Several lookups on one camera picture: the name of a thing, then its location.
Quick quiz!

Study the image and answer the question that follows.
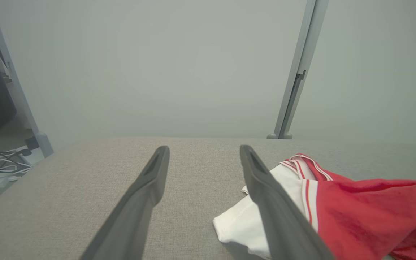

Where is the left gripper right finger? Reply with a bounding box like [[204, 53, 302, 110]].
[[240, 145, 335, 260]]

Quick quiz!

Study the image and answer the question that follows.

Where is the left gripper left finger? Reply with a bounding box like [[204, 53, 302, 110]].
[[80, 146, 170, 260]]

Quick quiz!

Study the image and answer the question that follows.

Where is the red jersey with white trim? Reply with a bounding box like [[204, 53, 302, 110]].
[[212, 153, 416, 260]]

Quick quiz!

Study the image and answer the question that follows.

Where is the black power plug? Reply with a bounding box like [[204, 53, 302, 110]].
[[25, 136, 40, 151]]

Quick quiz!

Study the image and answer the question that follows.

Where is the grey partition post dark slot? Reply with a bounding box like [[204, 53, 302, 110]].
[[267, 0, 330, 140]]

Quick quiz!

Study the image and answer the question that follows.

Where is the grey metal frame leg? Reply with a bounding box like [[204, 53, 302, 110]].
[[0, 0, 54, 158]]

